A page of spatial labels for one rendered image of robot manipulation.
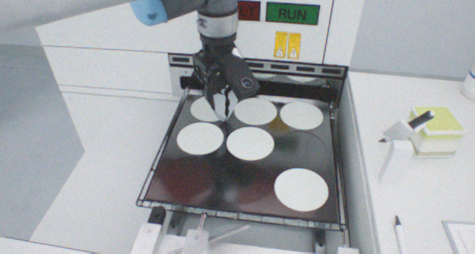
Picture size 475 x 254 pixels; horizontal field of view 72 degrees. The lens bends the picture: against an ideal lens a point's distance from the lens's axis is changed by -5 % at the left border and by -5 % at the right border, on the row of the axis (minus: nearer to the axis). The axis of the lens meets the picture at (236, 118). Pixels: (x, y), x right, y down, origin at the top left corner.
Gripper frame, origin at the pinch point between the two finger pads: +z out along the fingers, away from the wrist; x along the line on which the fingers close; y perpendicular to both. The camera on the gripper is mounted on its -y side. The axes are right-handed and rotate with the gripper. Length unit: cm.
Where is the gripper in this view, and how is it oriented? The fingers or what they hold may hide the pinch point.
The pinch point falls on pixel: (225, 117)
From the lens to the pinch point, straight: 76.2
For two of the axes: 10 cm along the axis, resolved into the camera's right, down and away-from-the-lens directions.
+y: -5.4, -5.4, 6.4
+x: -8.4, 3.5, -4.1
